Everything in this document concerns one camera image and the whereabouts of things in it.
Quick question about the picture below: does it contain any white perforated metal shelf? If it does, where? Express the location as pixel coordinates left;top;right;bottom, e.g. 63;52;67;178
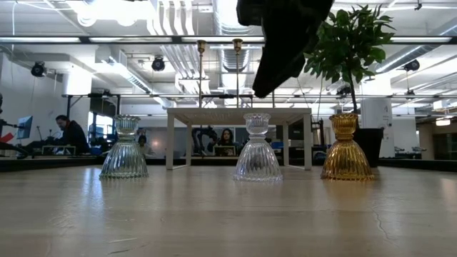
165;107;313;171

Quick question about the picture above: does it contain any person behind laptop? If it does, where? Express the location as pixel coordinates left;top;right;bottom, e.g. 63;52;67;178
218;128;236;157

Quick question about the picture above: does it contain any white room column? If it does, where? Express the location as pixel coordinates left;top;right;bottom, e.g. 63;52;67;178
360;98;396;158

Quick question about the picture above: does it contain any small distant person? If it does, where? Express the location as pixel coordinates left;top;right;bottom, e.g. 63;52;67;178
137;134;154;158

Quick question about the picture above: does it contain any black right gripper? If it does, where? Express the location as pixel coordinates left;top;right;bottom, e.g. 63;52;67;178
236;0;335;99

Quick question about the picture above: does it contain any green plant in black pot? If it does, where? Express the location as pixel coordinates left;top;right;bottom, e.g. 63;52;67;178
303;4;396;168

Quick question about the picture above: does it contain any person at side desk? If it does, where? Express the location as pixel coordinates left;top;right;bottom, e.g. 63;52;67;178
53;114;90;155

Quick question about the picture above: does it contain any dark laptop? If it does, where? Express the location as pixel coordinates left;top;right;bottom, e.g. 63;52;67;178
213;145;236;157

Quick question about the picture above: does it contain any black light bar beam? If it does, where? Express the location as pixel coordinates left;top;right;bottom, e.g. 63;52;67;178
0;34;457;46

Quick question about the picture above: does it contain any round silver ventilation duct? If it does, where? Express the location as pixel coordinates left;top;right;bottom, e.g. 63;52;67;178
212;0;263;72

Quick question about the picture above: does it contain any blue computer monitor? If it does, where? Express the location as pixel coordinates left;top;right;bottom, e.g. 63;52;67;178
16;115;34;140

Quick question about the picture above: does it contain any green ribbed glass candle holder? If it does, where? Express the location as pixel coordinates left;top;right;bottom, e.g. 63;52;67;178
99;114;150;180

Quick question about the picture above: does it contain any black aluminium table frame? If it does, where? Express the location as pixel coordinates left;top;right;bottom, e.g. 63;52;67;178
0;156;457;173

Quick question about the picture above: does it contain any clear ribbed glass candle holder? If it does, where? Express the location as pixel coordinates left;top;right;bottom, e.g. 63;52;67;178
233;113;283;183

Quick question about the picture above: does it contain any amber ribbed glass candle holder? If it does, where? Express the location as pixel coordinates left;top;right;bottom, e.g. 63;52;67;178
320;113;376;181

